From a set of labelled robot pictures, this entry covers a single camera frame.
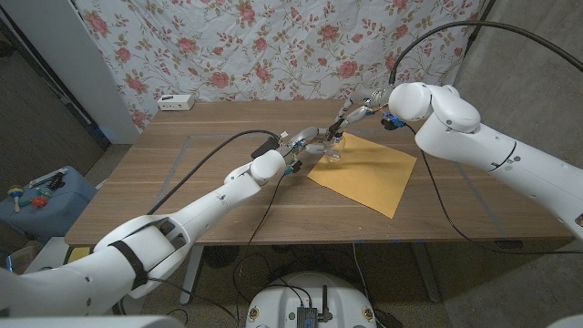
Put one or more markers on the black round floor disc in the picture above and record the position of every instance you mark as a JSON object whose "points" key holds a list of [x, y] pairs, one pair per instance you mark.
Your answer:
{"points": [[221, 256]]}

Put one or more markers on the white robot torso rim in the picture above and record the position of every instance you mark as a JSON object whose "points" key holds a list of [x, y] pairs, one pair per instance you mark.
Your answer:
{"points": [[91, 322]]}

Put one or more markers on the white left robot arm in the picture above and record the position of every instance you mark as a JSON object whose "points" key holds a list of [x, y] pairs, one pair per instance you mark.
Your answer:
{"points": [[196, 209]]}

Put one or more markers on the white power strip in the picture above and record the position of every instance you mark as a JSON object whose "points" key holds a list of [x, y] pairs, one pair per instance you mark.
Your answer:
{"points": [[175, 102]]}

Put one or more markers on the floral rose backdrop cloth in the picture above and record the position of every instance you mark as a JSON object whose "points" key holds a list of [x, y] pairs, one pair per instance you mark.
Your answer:
{"points": [[282, 50]]}

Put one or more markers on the blue storage box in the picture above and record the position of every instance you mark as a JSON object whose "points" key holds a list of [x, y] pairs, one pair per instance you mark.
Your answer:
{"points": [[54, 214]]}

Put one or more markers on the black backdrop pole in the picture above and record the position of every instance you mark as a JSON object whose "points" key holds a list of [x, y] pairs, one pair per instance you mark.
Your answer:
{"points": [[478, 20]]}

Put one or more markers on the clear plastic dispenser bottle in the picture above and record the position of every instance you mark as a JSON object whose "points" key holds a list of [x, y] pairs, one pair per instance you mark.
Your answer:
{"points": [[336, 152]]}

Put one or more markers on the white table leg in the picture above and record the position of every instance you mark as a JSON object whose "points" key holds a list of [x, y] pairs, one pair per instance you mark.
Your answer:
{"points": [[190, 278]]}

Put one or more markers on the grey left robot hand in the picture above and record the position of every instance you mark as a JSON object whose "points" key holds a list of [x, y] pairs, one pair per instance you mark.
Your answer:
{"points": [[306, 135]]}

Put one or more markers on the orange toy piece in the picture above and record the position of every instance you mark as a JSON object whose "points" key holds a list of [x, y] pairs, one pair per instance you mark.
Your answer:
{"points": [[39, 201]]}

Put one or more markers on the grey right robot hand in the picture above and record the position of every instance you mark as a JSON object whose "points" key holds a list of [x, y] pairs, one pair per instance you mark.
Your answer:
{"points": [[369, 100]]}

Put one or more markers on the black toy piece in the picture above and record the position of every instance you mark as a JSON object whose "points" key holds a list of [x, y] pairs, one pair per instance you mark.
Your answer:
{"points": [[55, 181]]}

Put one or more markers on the small black wallet case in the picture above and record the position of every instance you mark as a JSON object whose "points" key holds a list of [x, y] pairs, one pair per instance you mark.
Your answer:
{"points": [[264, 146]]}

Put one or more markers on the white cabinet panel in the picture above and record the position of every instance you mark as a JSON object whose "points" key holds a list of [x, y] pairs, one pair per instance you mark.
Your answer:
{"points": [[77, 59]]}

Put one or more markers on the yellow and black sign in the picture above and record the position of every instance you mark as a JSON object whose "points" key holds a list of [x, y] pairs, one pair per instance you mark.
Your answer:
{"points": [[78, 253]]}

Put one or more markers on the white flat tool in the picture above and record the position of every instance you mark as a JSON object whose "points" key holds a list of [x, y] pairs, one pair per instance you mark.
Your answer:
{"points": [[45, 178]]}

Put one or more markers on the yellow and blue maraca toy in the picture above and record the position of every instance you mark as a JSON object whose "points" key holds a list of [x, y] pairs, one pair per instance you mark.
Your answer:
{"points": [[15, 193]]}

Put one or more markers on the white robot torso base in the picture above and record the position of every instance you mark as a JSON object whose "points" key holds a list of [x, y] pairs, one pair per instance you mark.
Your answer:
{"points": [[282, 303]]}

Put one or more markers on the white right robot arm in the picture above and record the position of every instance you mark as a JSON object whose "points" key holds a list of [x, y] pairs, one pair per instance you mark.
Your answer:
{"points": [[478, 141]]}

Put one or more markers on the grey table leg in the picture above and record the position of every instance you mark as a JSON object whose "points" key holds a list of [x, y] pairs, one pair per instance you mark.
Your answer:
{"points": [[426, 273]]}

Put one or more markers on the yellow paper envelope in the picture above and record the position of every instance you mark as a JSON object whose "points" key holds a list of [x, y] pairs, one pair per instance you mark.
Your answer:
{"points": [[364, 175]]}

